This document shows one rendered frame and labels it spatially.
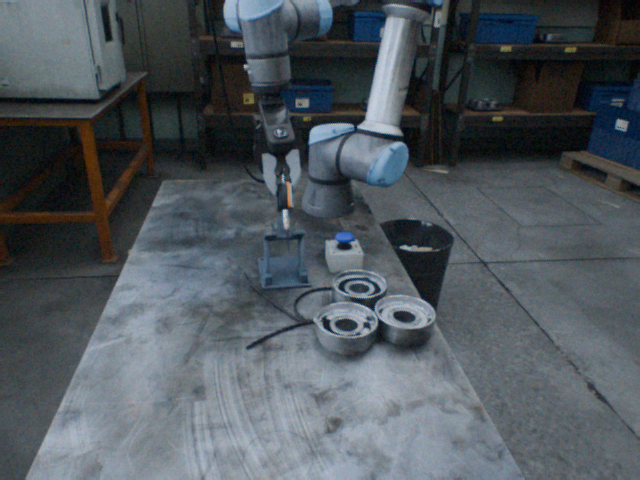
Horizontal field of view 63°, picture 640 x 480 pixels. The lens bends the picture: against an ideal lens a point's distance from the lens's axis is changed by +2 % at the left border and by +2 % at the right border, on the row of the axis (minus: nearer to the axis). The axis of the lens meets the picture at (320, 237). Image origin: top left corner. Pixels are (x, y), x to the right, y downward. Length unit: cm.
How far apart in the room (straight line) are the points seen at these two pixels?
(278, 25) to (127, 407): 64
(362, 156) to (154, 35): 349
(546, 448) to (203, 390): 140
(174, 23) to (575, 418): 383
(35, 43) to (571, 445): 284
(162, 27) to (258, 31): 367
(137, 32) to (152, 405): 400
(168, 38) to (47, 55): 174
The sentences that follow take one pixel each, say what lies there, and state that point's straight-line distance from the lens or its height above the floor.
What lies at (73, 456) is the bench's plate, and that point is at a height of 80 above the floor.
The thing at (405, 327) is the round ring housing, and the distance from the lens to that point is 88.
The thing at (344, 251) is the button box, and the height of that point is 85.
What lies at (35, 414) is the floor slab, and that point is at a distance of 212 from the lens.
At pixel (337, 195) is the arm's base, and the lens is 136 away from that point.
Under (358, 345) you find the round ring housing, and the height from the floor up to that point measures 82.
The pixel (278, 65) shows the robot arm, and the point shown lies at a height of 122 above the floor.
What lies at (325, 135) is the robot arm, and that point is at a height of 102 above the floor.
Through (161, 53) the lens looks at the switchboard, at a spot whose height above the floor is 86.
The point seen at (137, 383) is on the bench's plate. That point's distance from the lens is 85.
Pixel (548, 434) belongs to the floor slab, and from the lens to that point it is 204.
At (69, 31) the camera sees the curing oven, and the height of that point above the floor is 113.
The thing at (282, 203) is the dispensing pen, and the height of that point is 98.
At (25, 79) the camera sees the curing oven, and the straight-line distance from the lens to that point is 305.
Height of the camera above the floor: 133
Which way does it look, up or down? 25 degrees down
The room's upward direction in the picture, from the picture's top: 2 degrees clockwise
